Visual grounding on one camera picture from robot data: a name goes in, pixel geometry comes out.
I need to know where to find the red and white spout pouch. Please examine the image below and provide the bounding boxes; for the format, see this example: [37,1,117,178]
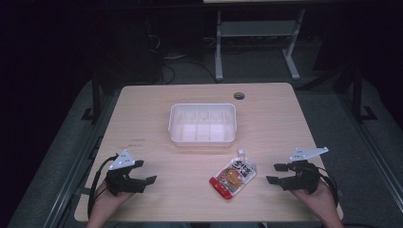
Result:
[208,148,259,200]

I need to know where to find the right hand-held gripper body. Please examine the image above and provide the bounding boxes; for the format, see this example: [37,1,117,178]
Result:
[283,146,330,196]

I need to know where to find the aluminium frame rail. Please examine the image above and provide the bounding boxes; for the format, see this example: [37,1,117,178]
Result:
[39,94,112,228]
[336,93,403,205]

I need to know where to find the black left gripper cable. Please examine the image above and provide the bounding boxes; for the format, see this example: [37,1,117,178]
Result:
[86,154,120,220]

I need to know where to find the black floor cables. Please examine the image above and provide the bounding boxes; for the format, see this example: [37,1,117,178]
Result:
[144,18,220,86]

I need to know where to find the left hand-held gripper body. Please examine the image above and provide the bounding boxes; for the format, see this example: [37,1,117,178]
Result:
[104,148,147,197]

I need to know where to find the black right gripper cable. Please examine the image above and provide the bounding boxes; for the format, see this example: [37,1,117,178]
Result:
[317,165,340,208]

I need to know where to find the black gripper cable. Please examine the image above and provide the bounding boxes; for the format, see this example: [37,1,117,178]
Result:
[86,154,120,220]
[317,165,340,208]

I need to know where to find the black metal stand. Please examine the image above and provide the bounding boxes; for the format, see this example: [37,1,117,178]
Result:
[80,70,104,124]
[334,65,378,124]

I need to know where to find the person's left hand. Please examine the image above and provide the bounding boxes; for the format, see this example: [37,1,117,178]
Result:
[89,180,136,223]

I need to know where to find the white plastic divided container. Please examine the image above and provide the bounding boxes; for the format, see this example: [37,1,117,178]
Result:
[167,103,239,148]

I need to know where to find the person's right hand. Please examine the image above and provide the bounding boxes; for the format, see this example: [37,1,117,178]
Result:
[289,180,339,223]

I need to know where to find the white metal desk frame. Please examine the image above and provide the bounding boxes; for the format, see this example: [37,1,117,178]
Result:
[214,8,308,82]

